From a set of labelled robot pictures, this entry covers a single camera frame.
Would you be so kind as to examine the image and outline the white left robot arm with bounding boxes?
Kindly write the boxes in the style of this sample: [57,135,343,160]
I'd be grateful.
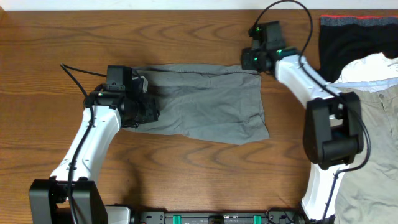
[29,91,160,223]

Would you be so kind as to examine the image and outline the beige khaki shorts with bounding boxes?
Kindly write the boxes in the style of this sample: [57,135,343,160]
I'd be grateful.
[335,86,397,223]

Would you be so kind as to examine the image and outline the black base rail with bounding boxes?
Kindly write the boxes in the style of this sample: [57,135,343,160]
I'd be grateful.
[105,205,312,224]

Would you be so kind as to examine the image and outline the grey shorts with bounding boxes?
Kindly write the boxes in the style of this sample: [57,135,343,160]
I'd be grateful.
[135,64,269,145]

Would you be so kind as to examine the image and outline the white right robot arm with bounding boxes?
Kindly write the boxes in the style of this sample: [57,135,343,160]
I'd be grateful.
[241,48,365,223]

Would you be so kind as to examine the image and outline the black garment red waistband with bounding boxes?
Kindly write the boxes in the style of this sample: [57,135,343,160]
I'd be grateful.
[318,15,397,82]

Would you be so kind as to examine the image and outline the white shirt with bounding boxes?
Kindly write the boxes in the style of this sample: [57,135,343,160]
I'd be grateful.
[331,53,397,92]

